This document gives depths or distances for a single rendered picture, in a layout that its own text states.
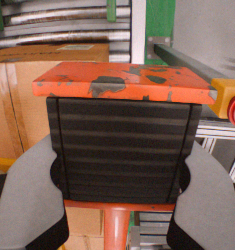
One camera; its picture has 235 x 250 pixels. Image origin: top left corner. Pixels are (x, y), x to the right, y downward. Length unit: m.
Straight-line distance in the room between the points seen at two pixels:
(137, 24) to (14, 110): 0.50
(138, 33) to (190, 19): 0.71
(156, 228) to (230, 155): 1.00
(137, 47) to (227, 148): 1.09
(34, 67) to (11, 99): 0.10
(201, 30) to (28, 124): 1.22
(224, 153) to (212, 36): 0.84
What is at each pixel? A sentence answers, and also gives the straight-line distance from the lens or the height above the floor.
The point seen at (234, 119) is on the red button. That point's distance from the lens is 0.39.
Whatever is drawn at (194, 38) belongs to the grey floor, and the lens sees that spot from 1.42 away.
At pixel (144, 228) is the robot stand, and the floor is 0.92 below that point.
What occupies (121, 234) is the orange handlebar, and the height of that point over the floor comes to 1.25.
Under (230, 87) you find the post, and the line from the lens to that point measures 0.41.
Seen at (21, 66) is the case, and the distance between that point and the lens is 0.46.
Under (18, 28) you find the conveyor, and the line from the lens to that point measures 0.97.
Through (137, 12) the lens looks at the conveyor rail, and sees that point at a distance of 0.75.
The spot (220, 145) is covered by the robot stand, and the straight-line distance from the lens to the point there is 1.54.
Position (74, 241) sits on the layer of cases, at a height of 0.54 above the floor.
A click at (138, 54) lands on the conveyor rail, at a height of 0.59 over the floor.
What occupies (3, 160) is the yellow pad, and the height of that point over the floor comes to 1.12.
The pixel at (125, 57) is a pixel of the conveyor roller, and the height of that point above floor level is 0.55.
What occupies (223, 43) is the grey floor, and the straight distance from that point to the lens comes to 1.51.
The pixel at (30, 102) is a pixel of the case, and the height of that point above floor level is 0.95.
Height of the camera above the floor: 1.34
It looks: 62 degrees down
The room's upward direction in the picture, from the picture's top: 176 degrees counter-clockwise
